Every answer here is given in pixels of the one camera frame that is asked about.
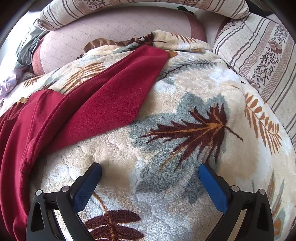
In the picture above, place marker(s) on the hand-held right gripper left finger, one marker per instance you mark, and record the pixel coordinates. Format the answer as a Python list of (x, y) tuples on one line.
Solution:
[(89, 186)]

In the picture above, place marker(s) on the dark red garment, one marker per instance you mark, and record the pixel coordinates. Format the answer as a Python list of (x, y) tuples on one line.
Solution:
[(97, 97)]

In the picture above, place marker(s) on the striped floral pillow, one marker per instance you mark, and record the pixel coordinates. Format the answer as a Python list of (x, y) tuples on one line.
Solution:
[(259, 53)]

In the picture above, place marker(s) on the purple floral cloth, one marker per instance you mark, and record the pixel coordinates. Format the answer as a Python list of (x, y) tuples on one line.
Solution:
[(11, 81)]

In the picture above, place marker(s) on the leaf print fleece blanket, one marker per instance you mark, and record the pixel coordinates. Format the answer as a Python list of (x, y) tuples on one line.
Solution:
[(185, 129)]

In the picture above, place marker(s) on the striped floral rolled quilt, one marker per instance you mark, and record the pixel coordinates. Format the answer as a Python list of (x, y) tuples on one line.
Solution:
[(138, 9)]

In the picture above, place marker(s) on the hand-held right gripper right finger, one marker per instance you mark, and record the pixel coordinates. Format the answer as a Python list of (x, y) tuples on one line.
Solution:
[(214, 190)]

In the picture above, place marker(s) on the grey crumpled cloth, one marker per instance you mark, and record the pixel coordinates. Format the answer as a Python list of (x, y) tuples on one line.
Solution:
[(29, 46)]

